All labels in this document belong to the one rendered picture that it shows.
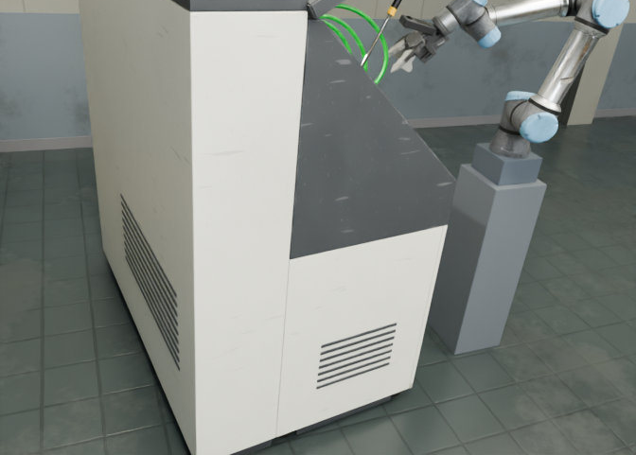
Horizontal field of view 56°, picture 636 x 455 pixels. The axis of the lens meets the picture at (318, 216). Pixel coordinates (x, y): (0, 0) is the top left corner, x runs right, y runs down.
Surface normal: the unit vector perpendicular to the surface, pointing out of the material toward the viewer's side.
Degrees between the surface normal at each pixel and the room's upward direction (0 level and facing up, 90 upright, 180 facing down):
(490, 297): 90
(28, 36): 90
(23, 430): 0
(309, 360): 90
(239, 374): 90
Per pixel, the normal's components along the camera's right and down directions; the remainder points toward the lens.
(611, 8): 0.14, 0.37
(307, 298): 0.48, 0.46
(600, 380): 0.09, -0.88
